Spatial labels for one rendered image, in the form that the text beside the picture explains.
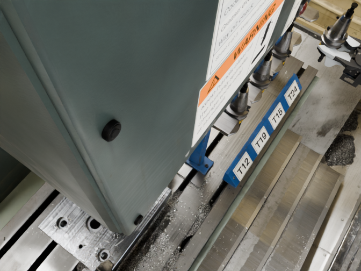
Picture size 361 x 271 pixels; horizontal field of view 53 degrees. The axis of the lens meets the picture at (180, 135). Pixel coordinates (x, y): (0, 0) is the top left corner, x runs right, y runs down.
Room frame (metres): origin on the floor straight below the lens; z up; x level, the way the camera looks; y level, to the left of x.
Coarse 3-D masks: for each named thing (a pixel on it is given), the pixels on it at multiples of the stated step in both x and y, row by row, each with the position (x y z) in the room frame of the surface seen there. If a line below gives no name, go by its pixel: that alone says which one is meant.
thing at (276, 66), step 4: (272, 56) 0.62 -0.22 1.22; (272, 60) 0.61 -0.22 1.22; (276, 60) 0.61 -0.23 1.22; (280, 60) 0.61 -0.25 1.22; (272, 64) 0.59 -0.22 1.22; (276, 64) 0.59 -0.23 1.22; (280, 64) 0.60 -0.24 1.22; (272, 68) 0.58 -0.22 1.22; (276, 68) 0.58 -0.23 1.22; (280, 68) 0.58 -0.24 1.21; (272, 72) 0.57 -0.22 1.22; (276, 72) 0.57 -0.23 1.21
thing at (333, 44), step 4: (328, 28) 0.72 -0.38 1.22; (324, 32) 0.70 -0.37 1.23; (324, 36) 0.69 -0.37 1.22; (328, 36) 0.69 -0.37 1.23; (324, 40) 0.69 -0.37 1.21; (328, 40) 0.68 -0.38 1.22; (332, 40) 0.68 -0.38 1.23; (336, 40) 0.68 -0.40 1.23; (340, 40) 0.68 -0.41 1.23; (344, 40) 0.70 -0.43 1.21; (324, 44) 0.68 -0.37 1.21; (328, 44) 0.68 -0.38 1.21; (332, 44) 0.67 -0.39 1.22; (336, 44) 0.67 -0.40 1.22; (340, 44) 0.67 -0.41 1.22; (332, 48) 0.67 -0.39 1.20; (336, 48) 0.67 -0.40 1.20
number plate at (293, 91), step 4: (292, 84) 0.72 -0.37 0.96; (296, 84) 0.73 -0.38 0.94; (288, 88) 0.71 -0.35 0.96; (292, 88) 0.71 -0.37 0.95; (296, 88) 0.72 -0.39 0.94; (288, 92) 0.69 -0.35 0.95; (292, 92) 0.70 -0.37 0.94; (296, 92) 0.71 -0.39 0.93; (288, 96) 0.68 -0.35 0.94; (292, 96) 0.69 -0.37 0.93; (296, 96) 0.70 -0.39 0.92; (288, 100) 0.67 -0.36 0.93; (292, 100) 0.68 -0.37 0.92; (288, 104) 0.66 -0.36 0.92
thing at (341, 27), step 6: (342, 18) 0.70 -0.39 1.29; (348, 18) 0.69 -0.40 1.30; (336, 24) 0.70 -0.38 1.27; (342, 24) 0.69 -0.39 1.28; (348, 24) 0.69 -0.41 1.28; (330, 30) 0.70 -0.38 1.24; (336, 30) 0.69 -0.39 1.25; (342, 30) 0.68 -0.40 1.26; (330, 36) 0.69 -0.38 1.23; (336, 36) 0.68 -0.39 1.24; (342, 36) 0.68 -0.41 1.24
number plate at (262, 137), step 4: (264, 128) 0.55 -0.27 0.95; (260, 132) 0.53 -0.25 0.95; (264, 132) 0.54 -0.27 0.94; (256, 136) 0.51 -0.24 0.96; (260, 136) 0.52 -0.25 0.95; (264, 136) 0.53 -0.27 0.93; (268, 136) 0.53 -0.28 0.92; (256, 140) 0.50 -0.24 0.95; (260, 140) 0.51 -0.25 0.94; (264, 140) 0.52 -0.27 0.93; (252, 144) 0.49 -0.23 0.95; (256, 144) 0.49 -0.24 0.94; (260, 144) 0.50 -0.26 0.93; (264, 144) 0.51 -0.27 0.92; (256, 148) 0.48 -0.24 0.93; (260, 148) 0.49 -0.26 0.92; (256, 152) 0.47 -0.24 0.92
